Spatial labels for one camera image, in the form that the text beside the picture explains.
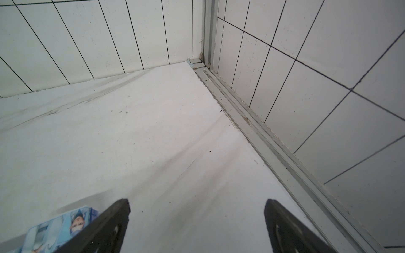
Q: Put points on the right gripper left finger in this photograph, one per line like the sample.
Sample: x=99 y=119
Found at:
x=105 y=234

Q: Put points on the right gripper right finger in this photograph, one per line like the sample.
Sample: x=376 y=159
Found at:
x=289 y=235

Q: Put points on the aluminium wall edge rail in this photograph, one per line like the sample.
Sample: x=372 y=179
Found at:
x=333 y=223

